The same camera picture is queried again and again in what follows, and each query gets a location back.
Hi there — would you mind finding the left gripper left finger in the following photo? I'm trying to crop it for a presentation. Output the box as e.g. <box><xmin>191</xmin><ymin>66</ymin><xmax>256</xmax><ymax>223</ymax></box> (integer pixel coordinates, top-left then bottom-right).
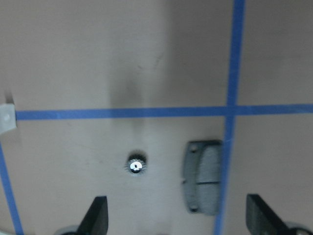
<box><xmin>76</xmin><ymin>196</ymin><xmax>108</xmax><ymax>235</ymax></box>

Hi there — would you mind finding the white curved plastic part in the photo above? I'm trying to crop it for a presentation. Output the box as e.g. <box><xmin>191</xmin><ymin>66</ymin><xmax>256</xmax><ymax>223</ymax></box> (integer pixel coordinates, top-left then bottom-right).
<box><xmin>0</xmin><ymin>103</ymin><xmax>17</xmax><ymax>135</ymax></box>

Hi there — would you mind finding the black brake pad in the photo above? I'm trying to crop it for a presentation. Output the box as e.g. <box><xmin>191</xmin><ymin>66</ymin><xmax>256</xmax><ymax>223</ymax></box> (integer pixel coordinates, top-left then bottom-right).
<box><xmin>182</xmin><ymin>140</ymin><xmax>223</xmax><ymax>216</ymax></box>

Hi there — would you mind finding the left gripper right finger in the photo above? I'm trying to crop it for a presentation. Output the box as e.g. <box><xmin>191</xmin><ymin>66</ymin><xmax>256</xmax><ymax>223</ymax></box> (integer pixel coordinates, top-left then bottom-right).
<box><xmin>246</xmin><ymin>194</ymin><xmax>289</xmax><ymax>235</ymax></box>

